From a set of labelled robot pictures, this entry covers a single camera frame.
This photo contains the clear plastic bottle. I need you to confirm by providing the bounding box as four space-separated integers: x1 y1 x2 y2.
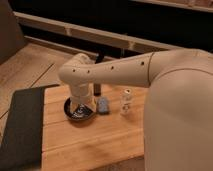
121 89 132 115

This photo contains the wooden table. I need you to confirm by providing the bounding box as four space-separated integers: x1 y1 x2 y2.
42 85 147 171

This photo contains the black shelf unit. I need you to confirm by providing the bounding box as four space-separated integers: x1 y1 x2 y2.
8 0 213 52

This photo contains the dark grey mat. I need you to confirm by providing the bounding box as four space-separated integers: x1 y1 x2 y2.
0 84 55 171

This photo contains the blue sponge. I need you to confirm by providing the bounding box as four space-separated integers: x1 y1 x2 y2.
97 97 109 114

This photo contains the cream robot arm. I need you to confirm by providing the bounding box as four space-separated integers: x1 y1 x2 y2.
59 49 213 171

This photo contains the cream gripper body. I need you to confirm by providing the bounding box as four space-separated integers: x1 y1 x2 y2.
70 84 94 109

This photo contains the dark slim bottle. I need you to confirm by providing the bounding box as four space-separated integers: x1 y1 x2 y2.
93 54 104 97

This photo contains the dark metal bowl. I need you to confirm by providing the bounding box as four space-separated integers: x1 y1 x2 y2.
64 98 95 122

